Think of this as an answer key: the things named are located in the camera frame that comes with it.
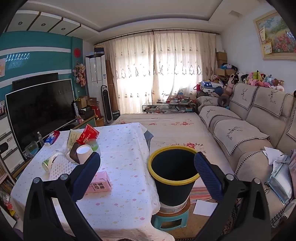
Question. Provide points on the black printed carton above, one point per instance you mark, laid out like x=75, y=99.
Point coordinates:
x=116, y=114

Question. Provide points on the white cup with red print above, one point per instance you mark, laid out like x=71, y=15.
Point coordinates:
x=54, y=160

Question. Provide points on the grey table cover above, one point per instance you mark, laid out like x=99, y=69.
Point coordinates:
x=148, y=138

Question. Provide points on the pile of plush toys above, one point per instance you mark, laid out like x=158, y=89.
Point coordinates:
x=254, y=77

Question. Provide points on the clear plastic document bag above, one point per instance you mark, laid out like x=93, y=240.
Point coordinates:
x=281, y=183

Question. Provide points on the dark bin with yellow rim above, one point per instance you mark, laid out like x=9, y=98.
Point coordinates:
x=171, y=192

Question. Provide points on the white paper sheet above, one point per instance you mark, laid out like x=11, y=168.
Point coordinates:
x=204, y=208

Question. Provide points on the green clear plastic cup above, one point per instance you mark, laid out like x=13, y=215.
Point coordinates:
x=94, y=145

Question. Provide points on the pink milk carton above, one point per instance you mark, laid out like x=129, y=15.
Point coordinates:
x=101, y=184

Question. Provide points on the brown rolled mat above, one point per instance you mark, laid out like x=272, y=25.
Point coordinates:
x=110, y=88

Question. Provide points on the white round container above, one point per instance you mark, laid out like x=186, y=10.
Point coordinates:
x=172, y=208

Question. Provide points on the floral sheet mattress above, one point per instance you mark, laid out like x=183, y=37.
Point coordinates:
x=175, y=132

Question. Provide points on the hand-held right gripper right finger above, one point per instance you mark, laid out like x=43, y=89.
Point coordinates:
x=207, y=173

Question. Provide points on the open cardboard box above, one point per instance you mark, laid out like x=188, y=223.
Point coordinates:
x=92, y=102
x=82, y=103

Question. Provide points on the red snack packet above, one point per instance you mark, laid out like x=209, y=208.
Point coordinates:
x=89, y=134

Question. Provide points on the stack of flat boxes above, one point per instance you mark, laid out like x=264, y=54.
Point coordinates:
x=99, y=49

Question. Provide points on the pile of books and boxes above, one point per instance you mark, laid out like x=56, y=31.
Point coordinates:
x=178, y=102

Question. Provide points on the beige fabric sofa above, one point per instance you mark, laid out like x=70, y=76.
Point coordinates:
x=261, y=122

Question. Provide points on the framed flower painting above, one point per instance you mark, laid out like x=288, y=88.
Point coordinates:
x=277, y=32

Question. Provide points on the glass coffee table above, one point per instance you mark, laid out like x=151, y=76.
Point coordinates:
x=166, y=109

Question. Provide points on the brown round board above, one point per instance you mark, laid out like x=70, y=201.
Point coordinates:
x=175, y=215

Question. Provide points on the blue red tissue pack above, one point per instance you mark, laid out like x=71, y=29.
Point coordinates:
x=52, y=138

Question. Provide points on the table with floral cloth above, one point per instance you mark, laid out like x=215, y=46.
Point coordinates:
x=124, y=150

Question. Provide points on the loose white papers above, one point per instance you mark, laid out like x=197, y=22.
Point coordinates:
x=271, y=154

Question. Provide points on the white paper cup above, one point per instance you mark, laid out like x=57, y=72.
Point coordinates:
x=83, y=151

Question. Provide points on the green wooden television cabinet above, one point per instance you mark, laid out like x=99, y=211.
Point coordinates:
x=90, y=121

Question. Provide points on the yellow paper card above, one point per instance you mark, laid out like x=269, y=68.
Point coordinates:
x=267, y=48

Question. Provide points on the black bladeless tower fan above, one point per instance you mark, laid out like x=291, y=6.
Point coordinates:
x=108, y=118

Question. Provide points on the teal plastic stool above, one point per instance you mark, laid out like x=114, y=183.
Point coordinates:
x=155, y=222

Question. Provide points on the pale wall poster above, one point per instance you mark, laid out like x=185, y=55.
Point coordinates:
x=2, y=68

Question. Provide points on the pink handbag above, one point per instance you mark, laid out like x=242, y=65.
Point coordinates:
x=198, y=87

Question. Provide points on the cream embroidered curtain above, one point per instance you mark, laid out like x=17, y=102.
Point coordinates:
x=185, y=58
x=134, y=58

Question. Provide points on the black flat box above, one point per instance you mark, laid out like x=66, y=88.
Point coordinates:
x=86, y=113

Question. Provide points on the black eyeglasses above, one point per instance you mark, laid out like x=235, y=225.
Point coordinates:
x=267, y=188

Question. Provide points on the blue star-patterned bag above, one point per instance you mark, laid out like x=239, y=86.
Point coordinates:
x=208, y=84

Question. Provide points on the clear water bottle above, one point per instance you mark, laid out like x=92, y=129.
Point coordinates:
x=40, y=140

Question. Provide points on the clear plastic container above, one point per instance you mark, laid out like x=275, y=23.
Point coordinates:
x=31, y=149

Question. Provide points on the artificial flower wall decoration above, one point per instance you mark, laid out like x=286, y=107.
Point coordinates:
x=79, y=73

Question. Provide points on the large black television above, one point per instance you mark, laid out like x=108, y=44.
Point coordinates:
x=41, y=111

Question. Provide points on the wicker basket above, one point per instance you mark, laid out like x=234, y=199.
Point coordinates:
x=100, y=121

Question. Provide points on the red round wall decoration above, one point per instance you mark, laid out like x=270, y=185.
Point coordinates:
x=77, y=52

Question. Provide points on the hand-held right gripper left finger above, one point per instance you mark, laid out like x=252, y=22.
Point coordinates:
x=89, y=171

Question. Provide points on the white drawer cabinet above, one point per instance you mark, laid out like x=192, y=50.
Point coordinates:
x=9, y=160

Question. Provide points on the red gift bag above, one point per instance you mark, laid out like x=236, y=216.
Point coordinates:
x=96, y=110

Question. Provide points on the white paper card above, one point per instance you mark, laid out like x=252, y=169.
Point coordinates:
x=262, y=33

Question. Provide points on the brown cardboard box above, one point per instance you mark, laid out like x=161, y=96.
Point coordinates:
x=222, y=63
x=220, y=72
x=221, y=56

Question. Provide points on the small black television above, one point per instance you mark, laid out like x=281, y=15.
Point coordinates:
x=34, y=80

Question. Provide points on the dark neck pillow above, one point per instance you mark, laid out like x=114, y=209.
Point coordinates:
x=220, y=100

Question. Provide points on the white standing air conditioner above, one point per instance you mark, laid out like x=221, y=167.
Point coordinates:
x=96, y=69

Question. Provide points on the pale yellow medicine box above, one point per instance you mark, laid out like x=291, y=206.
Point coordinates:
x=73, y=138

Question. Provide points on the black tall printed box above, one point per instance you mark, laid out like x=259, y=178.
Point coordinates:
x=76, y=109

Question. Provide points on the stack of striped mats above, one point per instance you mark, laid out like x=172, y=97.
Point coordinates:
x=198, y=192

